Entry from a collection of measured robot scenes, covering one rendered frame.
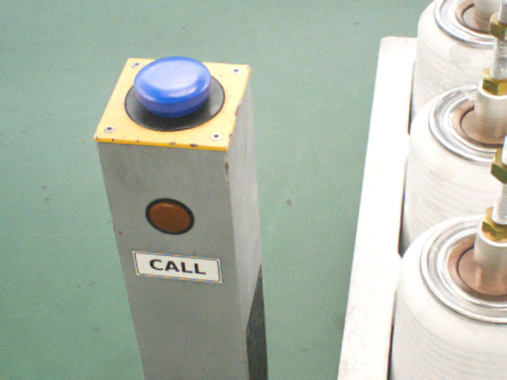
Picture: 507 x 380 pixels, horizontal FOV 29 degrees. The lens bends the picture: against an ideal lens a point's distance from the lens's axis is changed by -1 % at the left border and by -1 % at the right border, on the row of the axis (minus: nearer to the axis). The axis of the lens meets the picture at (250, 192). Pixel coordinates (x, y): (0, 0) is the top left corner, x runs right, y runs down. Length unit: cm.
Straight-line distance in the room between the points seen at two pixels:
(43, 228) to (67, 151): 11
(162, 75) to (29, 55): 64
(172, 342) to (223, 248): 10
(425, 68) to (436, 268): 22
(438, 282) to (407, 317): 3
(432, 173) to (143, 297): 19
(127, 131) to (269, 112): 52
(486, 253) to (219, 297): 16
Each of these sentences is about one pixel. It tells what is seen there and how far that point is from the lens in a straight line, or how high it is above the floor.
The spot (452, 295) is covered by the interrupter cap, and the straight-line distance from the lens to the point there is 50.
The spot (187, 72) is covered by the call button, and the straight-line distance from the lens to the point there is 51.
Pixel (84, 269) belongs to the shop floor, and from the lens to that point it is 88.
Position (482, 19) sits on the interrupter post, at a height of 26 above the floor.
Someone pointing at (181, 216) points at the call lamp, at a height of 27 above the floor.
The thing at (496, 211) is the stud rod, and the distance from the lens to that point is 49.
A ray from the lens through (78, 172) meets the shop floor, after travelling 97.
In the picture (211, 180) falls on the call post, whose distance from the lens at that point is 51.
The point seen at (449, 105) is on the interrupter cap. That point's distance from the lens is 62.
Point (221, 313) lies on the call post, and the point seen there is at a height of 18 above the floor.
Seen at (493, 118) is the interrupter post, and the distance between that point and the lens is 59.
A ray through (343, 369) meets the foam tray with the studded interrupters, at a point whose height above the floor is 18.
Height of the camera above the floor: 63
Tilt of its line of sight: 43 degrees down
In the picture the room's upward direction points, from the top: 4 degrees counter-clockwise
